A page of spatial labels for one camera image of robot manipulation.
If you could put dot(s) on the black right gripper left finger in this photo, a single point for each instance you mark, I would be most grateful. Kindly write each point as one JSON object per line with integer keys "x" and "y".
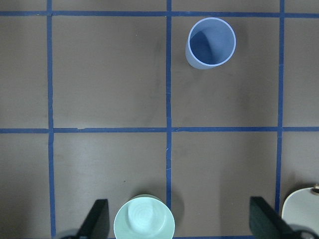
{"x": 96, "y": 224}

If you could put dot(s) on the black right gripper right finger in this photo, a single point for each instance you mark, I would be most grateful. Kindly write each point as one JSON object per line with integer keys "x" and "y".
{"x": 265, "y": 223}

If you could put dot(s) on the cream toaster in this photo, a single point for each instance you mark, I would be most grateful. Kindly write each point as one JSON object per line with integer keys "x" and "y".
{"x": 301, "y": 209}

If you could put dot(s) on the green plastic bowl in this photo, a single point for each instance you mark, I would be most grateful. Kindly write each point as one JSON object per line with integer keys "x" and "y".
{"x": 144, "y": 217}

